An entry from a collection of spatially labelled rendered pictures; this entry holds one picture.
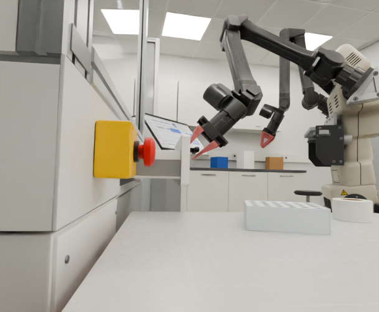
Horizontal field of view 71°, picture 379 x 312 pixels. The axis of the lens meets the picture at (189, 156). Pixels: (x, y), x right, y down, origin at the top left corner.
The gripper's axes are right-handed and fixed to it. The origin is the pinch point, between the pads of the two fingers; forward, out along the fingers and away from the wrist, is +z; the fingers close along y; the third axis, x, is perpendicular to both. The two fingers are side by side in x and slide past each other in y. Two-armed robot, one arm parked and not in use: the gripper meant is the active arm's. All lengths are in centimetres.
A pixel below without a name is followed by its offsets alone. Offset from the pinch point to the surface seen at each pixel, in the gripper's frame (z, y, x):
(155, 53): -60, 83, -164
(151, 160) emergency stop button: 9.3, 3.8, 37.5
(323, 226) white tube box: -2.6, -20.8, 34.6
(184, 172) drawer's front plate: 6.0, -1.6, 17.7
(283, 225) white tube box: 1.5, -17.1, 33.2
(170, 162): 6.6, 1.8, 16.0
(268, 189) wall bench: -89, -129, -311
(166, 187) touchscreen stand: 13, -9, -93
